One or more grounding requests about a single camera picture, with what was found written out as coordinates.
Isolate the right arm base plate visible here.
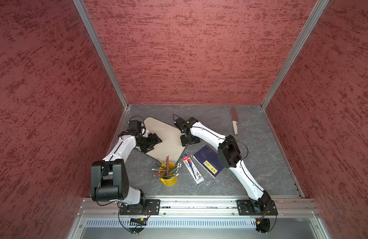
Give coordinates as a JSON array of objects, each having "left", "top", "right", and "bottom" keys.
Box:
[{"left": 236, "top": 199, "right": 278, "bottom": 217}]

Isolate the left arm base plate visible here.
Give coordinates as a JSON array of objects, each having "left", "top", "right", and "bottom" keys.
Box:
[{"left": 117, "top": 199, "right": 161, "bottom": 217}]

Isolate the corner aluminium post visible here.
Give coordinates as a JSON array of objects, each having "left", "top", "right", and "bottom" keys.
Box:
[
  {"left": 261, "top": 0, "right": 329, "bottom": 110},
  {"left": 73, "top": 0, "right": 129, "bottom": 110}
]

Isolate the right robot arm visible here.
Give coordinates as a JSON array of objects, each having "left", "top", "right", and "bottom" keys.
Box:
[{"left": 175, "top": 117, "right": 272, "bottom": 215}]

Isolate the left corner aluminium post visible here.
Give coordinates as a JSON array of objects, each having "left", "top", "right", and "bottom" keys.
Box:
[{"left": 73, "top": 0, "right": 129, "bottom": 110}]

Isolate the yellow pencil cup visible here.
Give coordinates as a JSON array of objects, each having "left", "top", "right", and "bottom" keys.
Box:
[{"left": 158, "top": 162, "right": 179, "bottom": 186}]

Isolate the yellow pencil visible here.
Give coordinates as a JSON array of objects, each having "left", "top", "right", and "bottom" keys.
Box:
[{"left": 157, "top": 158, "right": 167, "bottom": 168}]

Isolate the right corner aluminium post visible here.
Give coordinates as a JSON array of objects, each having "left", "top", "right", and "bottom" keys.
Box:
[{"left": 261, "top": 0, "right": 329, "bottom": 110}]

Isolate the red pencil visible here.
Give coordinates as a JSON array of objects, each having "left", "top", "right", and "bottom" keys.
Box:
[{"left": 166, "top": 155, "right": 170, "bottom": 176}]

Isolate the knife with beige handle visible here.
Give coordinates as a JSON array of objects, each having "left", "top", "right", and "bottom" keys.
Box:
[{"left": 231, "top": 107, "right": 239, "bottom": 135}]

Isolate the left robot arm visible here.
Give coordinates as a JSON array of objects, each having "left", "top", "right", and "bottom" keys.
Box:
[{"left": 91, "top": 131, "right": 162, "bottom": 217}]

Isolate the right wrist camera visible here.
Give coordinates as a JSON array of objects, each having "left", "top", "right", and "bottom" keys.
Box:
[{"left": 175, "top": 117, "right": 187, "bottom": 133}]

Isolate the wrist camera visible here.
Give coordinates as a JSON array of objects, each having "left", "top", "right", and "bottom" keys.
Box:
[
  {"left": 175, "top": 117, "right": 187, "bottom": 133},
  {"left": 128, "top": 120, "right": 143, "bottom": 133}
]

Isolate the dark blue notebook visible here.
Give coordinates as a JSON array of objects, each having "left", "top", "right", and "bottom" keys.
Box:
[{"left": 193, "top": 145, "right": 224, "bottom": 178}]

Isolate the beige cutting board green rim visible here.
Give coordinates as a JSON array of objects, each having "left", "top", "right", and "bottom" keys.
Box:
[{"left": 144, "top": 117, "right": 185, "bottom": 164}]

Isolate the aluminium front rail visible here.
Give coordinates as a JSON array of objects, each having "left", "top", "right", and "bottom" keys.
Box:
[{"left": 77, "top": 196, "right": 321, "bottom": 219}]

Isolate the white pen box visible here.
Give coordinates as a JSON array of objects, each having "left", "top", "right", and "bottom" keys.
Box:
[{"left": 182, "top": 154, "right": 204, "bottom": 185}]

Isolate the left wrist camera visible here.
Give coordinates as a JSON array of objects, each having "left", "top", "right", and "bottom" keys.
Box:
[{"left": 128, "top": 120, "right": 143, "bottom": 133}]

